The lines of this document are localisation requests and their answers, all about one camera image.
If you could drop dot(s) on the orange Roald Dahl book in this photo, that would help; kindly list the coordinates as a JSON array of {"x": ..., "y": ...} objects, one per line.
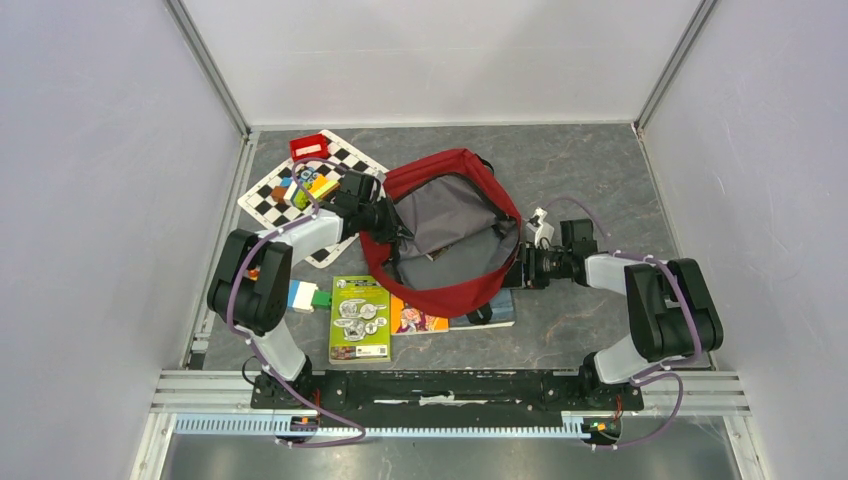
[{"x": 407, "y": 320}]

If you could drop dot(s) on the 169-storey treehouse book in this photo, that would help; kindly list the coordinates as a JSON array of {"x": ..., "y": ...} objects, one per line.
[{"x": 435, "y": 254}]

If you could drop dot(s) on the red backpack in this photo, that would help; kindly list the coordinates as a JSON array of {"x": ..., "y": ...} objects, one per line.
[{"x": 448, "y": 198}]

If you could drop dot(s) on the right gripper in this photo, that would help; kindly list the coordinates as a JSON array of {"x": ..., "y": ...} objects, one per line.
[{"x": 529, "y": 276}]

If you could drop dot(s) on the colourful toy block cluster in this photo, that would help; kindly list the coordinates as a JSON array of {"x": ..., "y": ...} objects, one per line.
[{"x": 305, "y": 189}]

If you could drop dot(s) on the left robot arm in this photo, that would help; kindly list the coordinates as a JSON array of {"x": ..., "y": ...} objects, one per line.
[{"x": 327, "y": 223}]

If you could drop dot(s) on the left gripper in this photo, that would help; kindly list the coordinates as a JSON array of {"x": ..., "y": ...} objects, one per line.
[{"x": 394, "y": 229}]

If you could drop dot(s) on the toy block train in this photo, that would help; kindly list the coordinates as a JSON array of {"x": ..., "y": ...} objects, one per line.
[{"x": 301, "y": 296}]

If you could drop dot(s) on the blue nineteen eighty-four book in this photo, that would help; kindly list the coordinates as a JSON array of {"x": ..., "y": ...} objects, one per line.
[{"x": 498, "y": 312}]

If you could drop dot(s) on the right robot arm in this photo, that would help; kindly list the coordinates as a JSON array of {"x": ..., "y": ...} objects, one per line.
[{"x": 672, "y": 318}]

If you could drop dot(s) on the black white chess mat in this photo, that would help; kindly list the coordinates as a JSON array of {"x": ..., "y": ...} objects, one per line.
[{"x": 257, "y": 203}]

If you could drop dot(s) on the green treehouse book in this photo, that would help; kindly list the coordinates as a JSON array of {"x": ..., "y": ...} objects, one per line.
[{"x": 359, "y": 321}]

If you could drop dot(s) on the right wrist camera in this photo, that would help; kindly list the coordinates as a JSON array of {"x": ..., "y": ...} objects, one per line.
[{"x": 539, "y": 231}]

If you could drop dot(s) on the red plastic box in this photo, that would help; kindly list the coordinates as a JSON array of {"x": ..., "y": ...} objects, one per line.
[{"x": 309, "y": 148}]

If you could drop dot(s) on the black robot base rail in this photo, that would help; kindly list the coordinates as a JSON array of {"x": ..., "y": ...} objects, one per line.
[{"x": 442, "y": 399}]

